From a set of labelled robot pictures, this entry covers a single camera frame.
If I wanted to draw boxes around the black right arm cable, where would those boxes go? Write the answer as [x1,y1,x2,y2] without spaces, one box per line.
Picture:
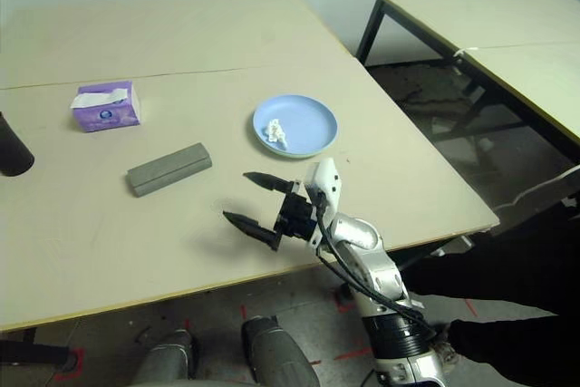
[314,191,437,343]

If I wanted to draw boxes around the grey robot left leg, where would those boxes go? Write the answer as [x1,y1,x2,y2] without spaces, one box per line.
[133,328,200,387]

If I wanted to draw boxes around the white floor cable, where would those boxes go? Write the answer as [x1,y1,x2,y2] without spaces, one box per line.
[496,169,580,212]

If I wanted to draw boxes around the white zip tie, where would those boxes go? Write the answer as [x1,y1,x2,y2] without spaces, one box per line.
[454,45,484,60]

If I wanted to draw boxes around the neighbouring beige table black frame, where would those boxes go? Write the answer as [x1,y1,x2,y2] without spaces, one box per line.
[355,0,580,166]

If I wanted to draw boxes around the bystander black trouser legs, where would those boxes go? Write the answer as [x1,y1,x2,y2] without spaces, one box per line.
[401,205,580,387]

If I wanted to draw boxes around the black plastic cup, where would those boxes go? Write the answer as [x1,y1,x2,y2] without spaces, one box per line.
[0,111,36,178]

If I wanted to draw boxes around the purple tissue box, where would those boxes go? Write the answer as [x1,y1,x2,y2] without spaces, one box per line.
[69,80,142,133]

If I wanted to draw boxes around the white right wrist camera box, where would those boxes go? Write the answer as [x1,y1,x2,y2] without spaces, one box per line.
[303,158,343,247]

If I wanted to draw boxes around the bystander white sneaker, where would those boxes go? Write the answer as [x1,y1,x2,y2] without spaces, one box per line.
[430,339,459,368]

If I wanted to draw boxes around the white tissue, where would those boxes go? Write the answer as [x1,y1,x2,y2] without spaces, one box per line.
[266,118,289,149]

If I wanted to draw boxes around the grey glasses case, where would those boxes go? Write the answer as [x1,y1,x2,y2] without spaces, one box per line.
[126,142,214,199]

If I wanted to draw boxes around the grey robot right leg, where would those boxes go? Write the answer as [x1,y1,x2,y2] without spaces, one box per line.
[241,315,321,387]

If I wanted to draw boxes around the green plastic plate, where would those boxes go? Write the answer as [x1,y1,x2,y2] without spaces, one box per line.
[253,128,337,161]

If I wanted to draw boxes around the grey robot leg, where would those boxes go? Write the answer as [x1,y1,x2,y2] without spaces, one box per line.
[133,328,200,387]
[241,315,321,387]

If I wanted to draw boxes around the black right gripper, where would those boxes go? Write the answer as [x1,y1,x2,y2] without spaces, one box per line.
[221,171,318,252]

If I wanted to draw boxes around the blue plastic plate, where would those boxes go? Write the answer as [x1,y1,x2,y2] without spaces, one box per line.
[252,93,340,157]

